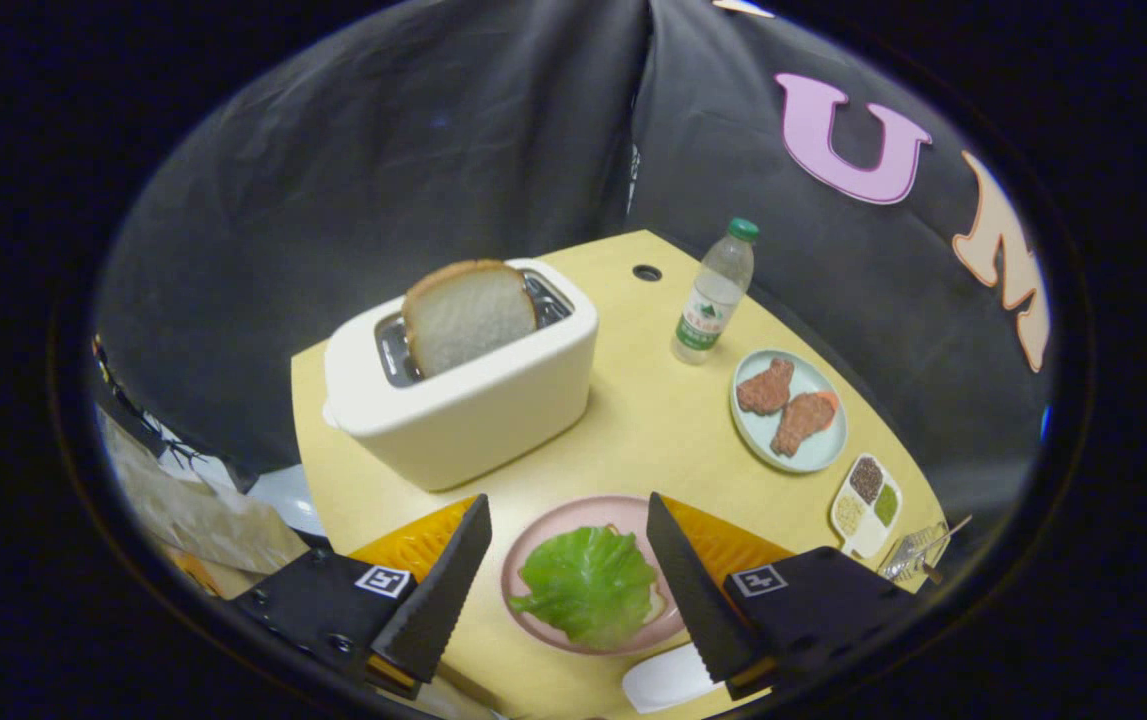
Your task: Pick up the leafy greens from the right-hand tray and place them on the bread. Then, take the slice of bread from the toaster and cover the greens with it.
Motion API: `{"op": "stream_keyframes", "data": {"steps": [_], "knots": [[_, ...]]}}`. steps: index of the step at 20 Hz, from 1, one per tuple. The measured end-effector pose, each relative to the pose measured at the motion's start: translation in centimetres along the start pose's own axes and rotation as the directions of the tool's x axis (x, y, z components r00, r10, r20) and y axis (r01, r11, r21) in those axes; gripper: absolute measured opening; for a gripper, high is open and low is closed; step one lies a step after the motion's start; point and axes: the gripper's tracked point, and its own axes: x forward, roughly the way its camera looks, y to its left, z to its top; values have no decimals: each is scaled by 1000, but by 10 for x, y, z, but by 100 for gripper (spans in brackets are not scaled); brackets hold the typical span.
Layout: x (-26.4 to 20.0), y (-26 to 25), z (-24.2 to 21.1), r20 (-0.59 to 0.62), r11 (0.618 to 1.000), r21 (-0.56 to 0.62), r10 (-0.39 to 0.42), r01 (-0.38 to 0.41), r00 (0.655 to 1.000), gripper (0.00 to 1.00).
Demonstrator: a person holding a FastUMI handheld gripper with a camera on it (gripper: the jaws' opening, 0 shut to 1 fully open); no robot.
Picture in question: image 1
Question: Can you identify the brown meat patty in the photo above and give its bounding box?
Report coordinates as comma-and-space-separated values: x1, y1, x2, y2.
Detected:
770, 389, 842, 460
735, 357, 796, 417

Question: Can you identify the green lettuce leaf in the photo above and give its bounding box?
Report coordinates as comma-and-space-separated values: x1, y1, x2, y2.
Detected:
508, 525, 660, 651

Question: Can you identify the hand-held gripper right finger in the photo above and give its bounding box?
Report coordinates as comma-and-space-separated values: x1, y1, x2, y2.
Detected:
645, 491, 924, 702

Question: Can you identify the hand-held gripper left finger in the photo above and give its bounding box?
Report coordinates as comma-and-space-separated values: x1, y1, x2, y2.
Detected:
228, 493, 494, 701

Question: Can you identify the clear plastic water bottle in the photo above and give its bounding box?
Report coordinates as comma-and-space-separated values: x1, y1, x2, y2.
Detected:
671, 216, 762, 367

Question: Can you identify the clear ribbed glass jar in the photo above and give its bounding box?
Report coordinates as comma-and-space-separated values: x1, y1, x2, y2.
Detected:
877, 520, 952, 585

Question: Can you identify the white divided condiment dish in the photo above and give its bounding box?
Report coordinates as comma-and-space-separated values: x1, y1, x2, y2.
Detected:
829, 453, 904, 560

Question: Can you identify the pink plate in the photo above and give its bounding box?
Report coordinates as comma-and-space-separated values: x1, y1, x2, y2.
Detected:
500, 494, 686, 658

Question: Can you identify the black backdrop cloth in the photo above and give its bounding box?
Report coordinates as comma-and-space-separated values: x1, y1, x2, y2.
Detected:
93, 0, 1054, 531

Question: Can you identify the white toaster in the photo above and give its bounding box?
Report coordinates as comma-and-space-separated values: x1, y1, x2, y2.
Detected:
321, 257, 601, 493

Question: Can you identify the light blue plate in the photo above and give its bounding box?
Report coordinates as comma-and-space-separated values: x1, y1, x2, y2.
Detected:
729, 347, 850, 475

